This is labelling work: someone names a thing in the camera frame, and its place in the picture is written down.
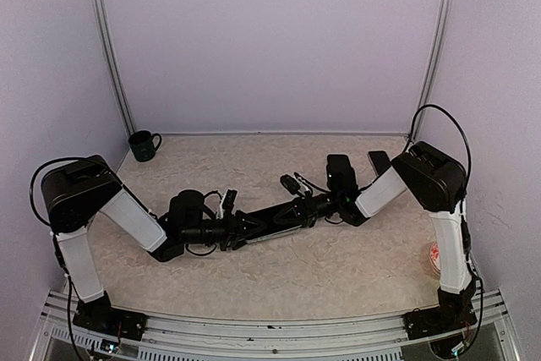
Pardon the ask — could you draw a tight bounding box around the dark green mug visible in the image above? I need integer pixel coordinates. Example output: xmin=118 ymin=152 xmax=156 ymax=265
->
xmin=128 ymin=130 xmax=162 ymax=162

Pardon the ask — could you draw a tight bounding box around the blue smartphone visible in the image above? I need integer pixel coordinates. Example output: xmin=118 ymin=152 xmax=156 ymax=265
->
xmin=368 ymin=150 xmax=391 ymax=176

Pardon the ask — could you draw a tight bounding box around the black phone case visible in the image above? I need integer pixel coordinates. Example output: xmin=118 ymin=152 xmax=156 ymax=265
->
xmin=327 ymin=154 xmax=351 ymax=166

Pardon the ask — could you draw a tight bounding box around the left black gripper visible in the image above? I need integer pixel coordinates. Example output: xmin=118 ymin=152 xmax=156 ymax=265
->
xmin=183 ymin=209 xmax=268 ymax=251

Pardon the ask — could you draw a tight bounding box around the red white patterned bowl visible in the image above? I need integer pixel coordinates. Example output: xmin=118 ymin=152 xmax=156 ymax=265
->
xmin=428 ymin=241 xmax=440 ymax=276

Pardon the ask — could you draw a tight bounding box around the front aluminium rail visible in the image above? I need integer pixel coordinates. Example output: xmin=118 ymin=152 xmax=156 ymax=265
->
xmin=25 ymin=293 xmax=521 ymax=361

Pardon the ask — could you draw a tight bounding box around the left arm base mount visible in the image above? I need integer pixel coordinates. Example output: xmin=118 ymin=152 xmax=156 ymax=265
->
xmin=72 ymin=291 xmax=148 ymax=342

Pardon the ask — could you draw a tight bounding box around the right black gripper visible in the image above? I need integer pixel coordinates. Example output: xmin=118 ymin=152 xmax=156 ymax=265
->
xmin=273 ymin=190 xmax=342 ymax=227

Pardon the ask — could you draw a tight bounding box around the aluminium frame post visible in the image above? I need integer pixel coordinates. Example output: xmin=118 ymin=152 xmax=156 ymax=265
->
xmin=409 ymin=0 xmax=453 ymax=139
xmin=91 ymin=0 xmax=136 ymax=136

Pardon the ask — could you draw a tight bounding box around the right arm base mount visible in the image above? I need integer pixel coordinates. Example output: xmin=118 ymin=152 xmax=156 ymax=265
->
xmin=402 ymin=281 xmax=477 ymax=340

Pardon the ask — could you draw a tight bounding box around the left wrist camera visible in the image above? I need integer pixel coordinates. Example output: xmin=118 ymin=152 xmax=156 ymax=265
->
xmin=216 ymin=189 xmax=238 ymax=220

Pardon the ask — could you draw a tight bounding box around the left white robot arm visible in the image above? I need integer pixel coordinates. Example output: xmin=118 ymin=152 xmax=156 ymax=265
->
xmin=29 ymin=155 xmax=311 ymax=331

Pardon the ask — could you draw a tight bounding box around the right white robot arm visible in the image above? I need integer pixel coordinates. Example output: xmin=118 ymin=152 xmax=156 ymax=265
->
xmin=250 ymin=140 xmax=476 ymax=331

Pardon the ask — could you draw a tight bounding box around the left aluminium frame post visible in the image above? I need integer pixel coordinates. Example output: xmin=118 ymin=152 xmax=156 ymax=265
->
xmin=91 ymin=0 xmax=136 ymax=136

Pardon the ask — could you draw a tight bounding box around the right aluminium frame post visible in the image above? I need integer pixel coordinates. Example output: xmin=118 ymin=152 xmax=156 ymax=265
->
xmin=409 ymin=0 xmax=453 ymax=139

